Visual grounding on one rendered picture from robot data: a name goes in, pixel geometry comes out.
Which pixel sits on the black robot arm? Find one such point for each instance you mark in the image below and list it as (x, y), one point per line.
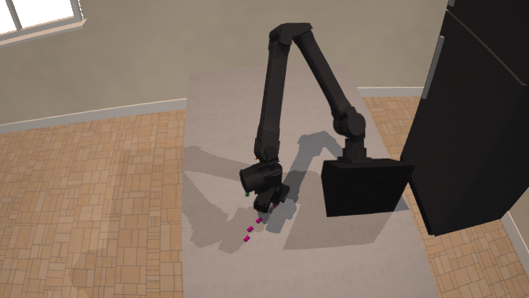
(351, 122)

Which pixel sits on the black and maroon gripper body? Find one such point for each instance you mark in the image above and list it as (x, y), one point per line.
(282, 197)

